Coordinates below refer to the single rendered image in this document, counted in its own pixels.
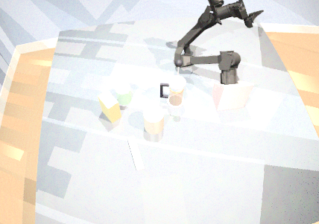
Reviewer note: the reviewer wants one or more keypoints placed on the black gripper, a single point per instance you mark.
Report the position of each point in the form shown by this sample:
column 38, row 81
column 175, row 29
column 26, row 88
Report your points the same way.
column 249, row 20

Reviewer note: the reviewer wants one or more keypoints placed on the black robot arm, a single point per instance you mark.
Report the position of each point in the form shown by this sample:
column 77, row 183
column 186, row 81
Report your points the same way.
column 227, row 61

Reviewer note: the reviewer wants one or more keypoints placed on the pale yellow block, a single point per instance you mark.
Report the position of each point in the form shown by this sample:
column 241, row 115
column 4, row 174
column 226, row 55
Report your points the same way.
column 109, row 106

